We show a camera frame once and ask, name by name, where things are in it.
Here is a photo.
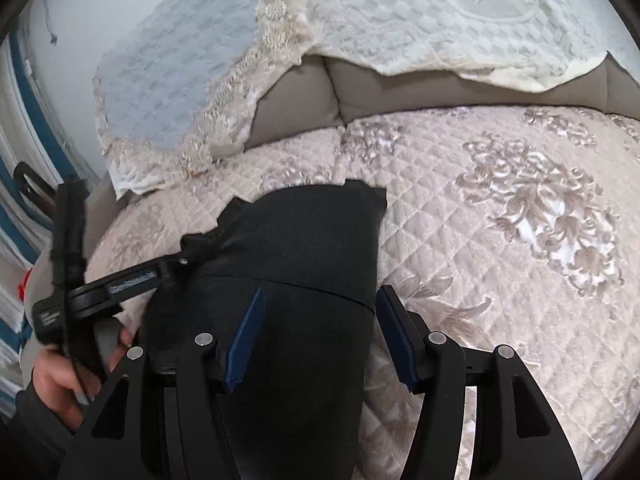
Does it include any blue pillow with lace trim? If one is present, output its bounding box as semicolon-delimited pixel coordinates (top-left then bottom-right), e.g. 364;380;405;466
92;0;321;201

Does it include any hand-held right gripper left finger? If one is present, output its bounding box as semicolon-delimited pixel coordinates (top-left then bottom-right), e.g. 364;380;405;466
57;287;266;480

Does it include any black shirt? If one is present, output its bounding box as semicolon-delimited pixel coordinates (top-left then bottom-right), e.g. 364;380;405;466
140;179;388;480

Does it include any white textured cloth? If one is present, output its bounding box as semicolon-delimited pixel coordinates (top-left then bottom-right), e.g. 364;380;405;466
295;0;613;96

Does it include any beige sofa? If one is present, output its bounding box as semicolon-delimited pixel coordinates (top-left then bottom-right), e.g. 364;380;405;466
20;52;640;361

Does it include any dark wooden chair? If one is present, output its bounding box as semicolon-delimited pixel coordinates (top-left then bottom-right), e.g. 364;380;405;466
14;161;56;201

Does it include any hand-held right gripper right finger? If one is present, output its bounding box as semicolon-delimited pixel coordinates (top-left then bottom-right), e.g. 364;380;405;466
375;285;583;480

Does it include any person's left forearm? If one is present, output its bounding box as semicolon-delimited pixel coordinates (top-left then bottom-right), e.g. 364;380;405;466
0;380;83;480

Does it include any thin wall cable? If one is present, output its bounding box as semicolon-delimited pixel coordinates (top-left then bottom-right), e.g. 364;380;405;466
42;0;58;43

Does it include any person's left hand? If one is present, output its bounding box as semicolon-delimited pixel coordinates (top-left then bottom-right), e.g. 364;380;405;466
32;327;136;433

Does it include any quilted floral bed cover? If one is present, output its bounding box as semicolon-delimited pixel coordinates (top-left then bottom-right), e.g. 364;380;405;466
82;105;640;480

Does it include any blue white striped cloth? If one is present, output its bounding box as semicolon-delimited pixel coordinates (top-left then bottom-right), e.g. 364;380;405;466
0;25;68;416

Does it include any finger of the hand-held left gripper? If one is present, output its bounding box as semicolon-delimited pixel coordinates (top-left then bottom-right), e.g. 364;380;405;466
67;234;223;318

